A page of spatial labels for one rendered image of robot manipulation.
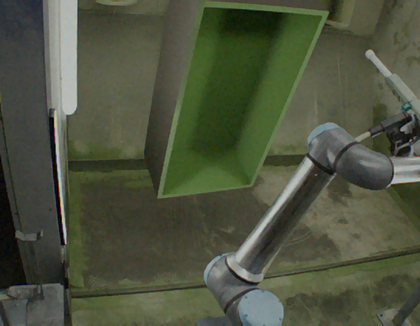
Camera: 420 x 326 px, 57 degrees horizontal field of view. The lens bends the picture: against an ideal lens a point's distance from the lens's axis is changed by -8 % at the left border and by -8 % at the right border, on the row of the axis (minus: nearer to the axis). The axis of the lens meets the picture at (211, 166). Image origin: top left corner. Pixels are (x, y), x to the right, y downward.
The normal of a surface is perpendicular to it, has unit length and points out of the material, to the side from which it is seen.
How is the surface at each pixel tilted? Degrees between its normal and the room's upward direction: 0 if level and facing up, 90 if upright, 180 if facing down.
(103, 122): 57
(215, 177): 12
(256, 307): 5
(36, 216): 90
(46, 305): 0
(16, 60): 90
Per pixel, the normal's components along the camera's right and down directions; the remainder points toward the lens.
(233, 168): 0.22, -0.66
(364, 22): 0.26, 0.60
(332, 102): 0.30, 0.07
